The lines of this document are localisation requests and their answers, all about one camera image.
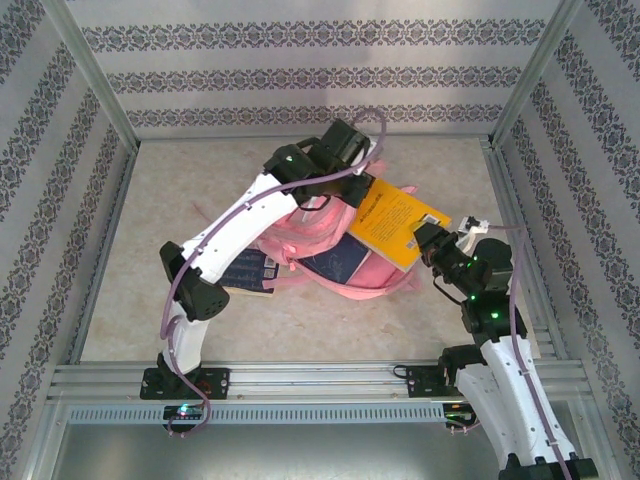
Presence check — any pink student backpack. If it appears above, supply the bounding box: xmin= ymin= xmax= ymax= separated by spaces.
xmin=255 ymin=155 xmax=425 ymax=302

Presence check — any dark blue book yellow label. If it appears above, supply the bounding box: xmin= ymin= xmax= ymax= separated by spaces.
xmin=298 ymin=233 xmax=374 ymax=290

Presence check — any dark blue book with barcode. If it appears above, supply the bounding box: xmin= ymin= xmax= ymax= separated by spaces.
xmin=218 ymin=248 xmax=281 ymax=298

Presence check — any green LED controller board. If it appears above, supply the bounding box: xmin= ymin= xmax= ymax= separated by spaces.
xmin=443 ymin=403 xmax=475 ymax=427
xmin=163 ymin=405 xmax=204 ymax=421

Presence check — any grey metal shelf panel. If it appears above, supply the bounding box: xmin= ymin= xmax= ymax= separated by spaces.
xmin=49 ymin=422 xmax=601 ymax=480

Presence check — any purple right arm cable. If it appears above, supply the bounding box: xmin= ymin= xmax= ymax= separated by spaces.
xmin=447 ymin=222 xmax=575 ymax=480

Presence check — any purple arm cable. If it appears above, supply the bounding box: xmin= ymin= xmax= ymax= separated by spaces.
xmin=159 ymin=107 xmax=387 ymax=441
xmin=447 ymin=222 xmax=575 ymax=480

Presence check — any aluminium floor side rail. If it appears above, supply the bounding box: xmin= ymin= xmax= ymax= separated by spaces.
xmin=68 ymin=143 xmax=140 ymax=364
xmin=481 ymin=138 xmax=570 ymax=360

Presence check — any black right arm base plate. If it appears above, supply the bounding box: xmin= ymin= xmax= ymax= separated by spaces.
xmin=405 ymin=364 xmax=467 ymax=400

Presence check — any thin aluminium floor rail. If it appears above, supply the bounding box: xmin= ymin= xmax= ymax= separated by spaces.
xmin=133 ymin=130 xmax=495 ymax=146

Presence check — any aluminium frame post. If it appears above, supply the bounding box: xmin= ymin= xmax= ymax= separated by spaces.
xmin=489 ymin=0 xmax=585 ymax=147
xmin=38 ymin=0 xmax=140 ymax=151

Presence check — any slotted grey cable duct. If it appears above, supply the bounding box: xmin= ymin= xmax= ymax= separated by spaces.
xmin=67 ymin=402 xmax=447 ymax=424

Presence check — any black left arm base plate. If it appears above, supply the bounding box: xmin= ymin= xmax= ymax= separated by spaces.
xmin=139 ymin=366 xmax=232 ymax=402

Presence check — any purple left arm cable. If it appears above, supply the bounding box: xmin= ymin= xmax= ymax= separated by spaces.
xmin=159 ymin=107 xmax=387 ymax=441

